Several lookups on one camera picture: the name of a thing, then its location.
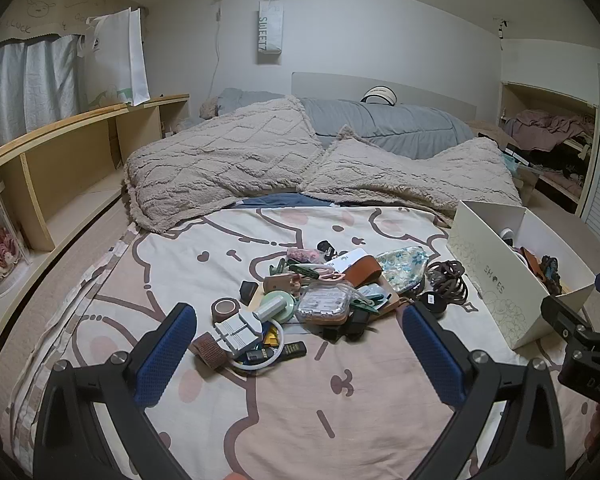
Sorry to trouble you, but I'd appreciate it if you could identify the grey headboard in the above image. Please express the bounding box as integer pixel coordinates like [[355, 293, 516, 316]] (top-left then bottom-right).
[[291, 71, 478, 121]]

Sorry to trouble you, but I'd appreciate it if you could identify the clear plastic case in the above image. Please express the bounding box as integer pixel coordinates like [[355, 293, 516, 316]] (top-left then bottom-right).
[[296, 282, 354, 324]]

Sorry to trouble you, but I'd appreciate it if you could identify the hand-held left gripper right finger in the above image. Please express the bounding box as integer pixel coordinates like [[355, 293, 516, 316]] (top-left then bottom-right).
[[402, 301, 566, 480]]

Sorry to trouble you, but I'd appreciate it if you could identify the dark green long hair clip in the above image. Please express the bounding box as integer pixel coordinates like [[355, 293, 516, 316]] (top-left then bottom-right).
[[287, 264, 326, 281]]

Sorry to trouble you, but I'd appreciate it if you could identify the pale grey cylinder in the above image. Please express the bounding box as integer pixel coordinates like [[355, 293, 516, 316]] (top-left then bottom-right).
[[252, 294, 287, 321]]

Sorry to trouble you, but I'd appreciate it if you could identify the pink clothes pile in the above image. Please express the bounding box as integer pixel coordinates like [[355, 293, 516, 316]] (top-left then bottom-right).
[[502, 112, 596, 153]]

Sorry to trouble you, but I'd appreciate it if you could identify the dark clothes pile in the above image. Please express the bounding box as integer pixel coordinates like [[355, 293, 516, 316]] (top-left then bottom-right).
[[530, 147, 588, 186]]

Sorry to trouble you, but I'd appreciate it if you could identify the grey curtain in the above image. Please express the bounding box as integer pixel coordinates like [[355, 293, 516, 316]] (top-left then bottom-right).
[[0, 34, 81, 156]]

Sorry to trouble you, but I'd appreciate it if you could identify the pink hair clip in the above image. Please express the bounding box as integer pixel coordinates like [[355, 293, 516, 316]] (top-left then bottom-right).
[[314, 267, 348, 284]]

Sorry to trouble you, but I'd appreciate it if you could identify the wooden shelf unit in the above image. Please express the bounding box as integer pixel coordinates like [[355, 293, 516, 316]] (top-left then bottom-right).
[[0, 92, 191, 376]]

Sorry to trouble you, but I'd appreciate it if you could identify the brown leather strap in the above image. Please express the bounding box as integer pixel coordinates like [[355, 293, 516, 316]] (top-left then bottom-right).
[[341, 255, 384, 289]]

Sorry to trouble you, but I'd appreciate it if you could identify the mint green round case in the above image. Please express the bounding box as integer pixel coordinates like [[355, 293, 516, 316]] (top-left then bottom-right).
[[254, 290, 299, 324]]

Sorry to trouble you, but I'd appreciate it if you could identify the brown leather item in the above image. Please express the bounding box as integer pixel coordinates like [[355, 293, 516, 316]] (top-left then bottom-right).
[[515, 246, 545, 281]]

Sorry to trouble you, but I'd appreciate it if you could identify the white hanging paper bag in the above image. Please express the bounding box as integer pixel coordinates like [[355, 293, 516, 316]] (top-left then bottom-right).
[[257, 0, 287, 66]]

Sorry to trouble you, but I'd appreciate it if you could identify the dark brown claw hair clip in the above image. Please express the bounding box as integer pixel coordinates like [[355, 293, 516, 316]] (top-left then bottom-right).
[[426, 259, 472, 307]]

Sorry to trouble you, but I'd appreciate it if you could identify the grey duvet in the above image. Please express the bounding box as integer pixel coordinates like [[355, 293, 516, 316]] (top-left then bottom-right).
[[215, 87, 476, 161]]

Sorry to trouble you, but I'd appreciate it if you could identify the white cardboard box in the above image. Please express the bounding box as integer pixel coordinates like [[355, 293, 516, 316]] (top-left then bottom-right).
[[446, 200, 597, 351]]

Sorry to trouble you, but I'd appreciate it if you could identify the cartoon printed bed sheet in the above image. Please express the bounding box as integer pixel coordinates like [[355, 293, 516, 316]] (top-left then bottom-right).
[[0, 204, 600, 480]]

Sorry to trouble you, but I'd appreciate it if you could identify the clear display case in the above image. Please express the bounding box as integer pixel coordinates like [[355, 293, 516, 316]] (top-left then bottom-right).
[[0, 180, 34, 302]]

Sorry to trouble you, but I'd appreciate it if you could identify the blue floral pouch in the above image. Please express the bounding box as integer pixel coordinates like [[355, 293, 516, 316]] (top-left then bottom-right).
[[377, 245, 429, 295]]

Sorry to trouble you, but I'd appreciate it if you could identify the pink tan case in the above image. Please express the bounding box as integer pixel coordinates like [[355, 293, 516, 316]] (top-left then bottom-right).
[[262, 274, 303, 296]]

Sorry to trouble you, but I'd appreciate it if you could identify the white wall cable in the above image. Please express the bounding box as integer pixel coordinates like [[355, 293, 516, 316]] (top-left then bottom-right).
[[207, 0, 227, 106]]

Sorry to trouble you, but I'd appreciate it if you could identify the white tote bag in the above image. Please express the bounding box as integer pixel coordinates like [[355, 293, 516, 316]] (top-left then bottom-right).
[[77, 7, 151, 107]]

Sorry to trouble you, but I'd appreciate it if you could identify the black round tin white label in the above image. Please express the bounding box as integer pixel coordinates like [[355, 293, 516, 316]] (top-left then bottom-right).
[[414, 291, 447, 316]]

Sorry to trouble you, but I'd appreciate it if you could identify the white cap black band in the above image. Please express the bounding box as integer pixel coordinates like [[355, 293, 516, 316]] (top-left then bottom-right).
[[361, 85, 399, 107]]

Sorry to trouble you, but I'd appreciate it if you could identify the brown bandage roll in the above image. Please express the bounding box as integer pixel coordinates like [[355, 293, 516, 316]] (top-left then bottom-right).
[[192, 332, 229, 371], [211, 298, 241, 322]]

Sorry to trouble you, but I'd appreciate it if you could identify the teal hair clip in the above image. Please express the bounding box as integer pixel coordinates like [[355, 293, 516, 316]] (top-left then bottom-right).
[[350, 285, 390, 312]]

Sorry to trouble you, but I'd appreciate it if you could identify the white card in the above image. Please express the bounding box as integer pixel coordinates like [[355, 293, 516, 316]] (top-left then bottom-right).
[[325, 248, 368, 273]]

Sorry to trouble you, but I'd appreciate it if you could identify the cardboard with drawings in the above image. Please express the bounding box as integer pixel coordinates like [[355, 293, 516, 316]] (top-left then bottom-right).
[[0, 0, 142, 53]]

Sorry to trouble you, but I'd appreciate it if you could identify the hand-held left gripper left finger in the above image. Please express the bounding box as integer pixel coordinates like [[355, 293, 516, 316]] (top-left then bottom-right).
[[32, 302, 198, 480]]

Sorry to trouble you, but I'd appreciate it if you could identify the beige tufted pillow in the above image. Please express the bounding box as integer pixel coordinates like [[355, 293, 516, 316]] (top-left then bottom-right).
[[124, 96, 326, 235], [297, 125, 523, 222]]

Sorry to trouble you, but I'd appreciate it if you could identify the white plastic ring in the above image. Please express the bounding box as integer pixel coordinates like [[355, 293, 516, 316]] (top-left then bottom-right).
[[229, 320, 287, 376]]

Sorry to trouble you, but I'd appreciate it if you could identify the white power adapter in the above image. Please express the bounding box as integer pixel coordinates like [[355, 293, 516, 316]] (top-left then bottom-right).
[[214, 310, 264, 359]]

